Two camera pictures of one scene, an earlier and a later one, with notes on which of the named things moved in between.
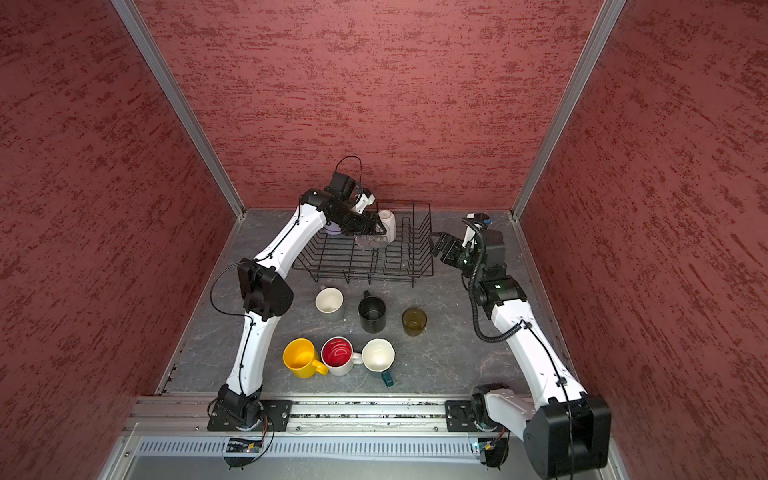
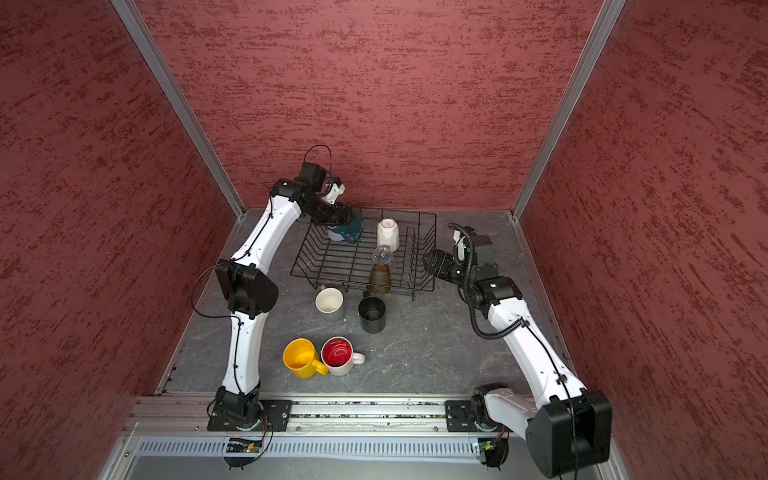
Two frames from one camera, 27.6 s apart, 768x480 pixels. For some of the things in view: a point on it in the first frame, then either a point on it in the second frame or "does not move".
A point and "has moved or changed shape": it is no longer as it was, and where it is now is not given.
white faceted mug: x=388 y=219 has moved or changed shape
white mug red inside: x=338 y=356 does not move
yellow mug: x=300 y=356 does not move
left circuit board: x=241 y=452 does not move
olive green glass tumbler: x=414 y=321 -> x=379 y=279
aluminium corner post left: x=134 y=18 does not move
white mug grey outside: x=330 y=302 does not move
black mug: x=372 y=312 does not move
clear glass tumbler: x=366 y=241 -> x=383 y=254
